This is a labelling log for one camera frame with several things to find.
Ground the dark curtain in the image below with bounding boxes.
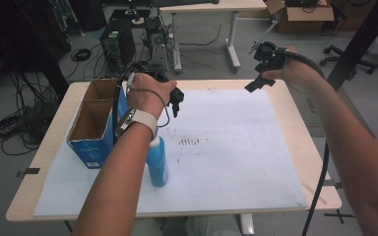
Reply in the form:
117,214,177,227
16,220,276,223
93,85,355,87
0,0,71,96

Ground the grey machine on floor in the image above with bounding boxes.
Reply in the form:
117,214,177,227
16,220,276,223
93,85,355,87
144,17,170,74

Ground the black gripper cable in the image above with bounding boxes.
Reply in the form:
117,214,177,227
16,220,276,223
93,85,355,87
111,61,146,146
274,48,331,236

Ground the black office chair base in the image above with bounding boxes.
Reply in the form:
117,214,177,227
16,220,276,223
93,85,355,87
319,44,378,76

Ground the person's left hand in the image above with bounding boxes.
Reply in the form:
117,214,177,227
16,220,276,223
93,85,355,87
126,72,178,120

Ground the black tape strip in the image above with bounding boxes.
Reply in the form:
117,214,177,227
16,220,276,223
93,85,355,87
16,167,41,179

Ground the white table leg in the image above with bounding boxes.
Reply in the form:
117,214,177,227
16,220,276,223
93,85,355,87
238,212,256,236

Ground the thin grey cable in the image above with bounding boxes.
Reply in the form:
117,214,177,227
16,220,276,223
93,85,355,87
126,72,172,129

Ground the wooden desk with white legs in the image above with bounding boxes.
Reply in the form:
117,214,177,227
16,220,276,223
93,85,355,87
158,0,269,74

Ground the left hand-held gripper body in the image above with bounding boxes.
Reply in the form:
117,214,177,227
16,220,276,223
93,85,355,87
157,73,186,108

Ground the white paper sheet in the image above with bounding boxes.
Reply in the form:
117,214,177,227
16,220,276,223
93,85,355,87
32,88,309,217

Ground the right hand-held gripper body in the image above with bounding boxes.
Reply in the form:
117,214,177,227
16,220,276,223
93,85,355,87
248,40,288,75

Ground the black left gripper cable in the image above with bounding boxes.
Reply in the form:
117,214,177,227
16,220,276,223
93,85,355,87
111,61,146,146

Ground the black computer tower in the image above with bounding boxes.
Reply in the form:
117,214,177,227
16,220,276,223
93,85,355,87
98,16,138,75

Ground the black tape cross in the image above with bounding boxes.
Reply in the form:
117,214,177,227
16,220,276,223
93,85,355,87
323,208,355,226

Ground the brown cardboard box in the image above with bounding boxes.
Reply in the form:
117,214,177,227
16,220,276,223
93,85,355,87
263,0,336,34

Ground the blue open cardboard box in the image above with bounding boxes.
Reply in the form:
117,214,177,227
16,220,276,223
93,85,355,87
65,77,131,170

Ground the person's right hand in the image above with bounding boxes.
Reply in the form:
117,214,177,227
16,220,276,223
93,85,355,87
261,46,325,91

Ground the blue plastic bottle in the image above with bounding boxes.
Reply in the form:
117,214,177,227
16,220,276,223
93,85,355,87
145,135,170,188

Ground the wristwatch with beige band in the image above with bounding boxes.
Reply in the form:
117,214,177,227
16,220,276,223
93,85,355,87
114,108,158,140

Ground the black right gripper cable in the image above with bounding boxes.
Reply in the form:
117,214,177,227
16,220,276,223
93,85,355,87
274,48,331,236

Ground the bundle of black floor cables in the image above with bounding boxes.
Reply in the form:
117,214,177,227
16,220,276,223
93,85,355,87
0,70,61,157

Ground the black metal stand pole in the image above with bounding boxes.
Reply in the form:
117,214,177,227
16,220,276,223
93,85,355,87
326,0,378,93

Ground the coiled black cable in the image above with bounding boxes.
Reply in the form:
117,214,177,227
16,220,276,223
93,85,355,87
69,47,93,63

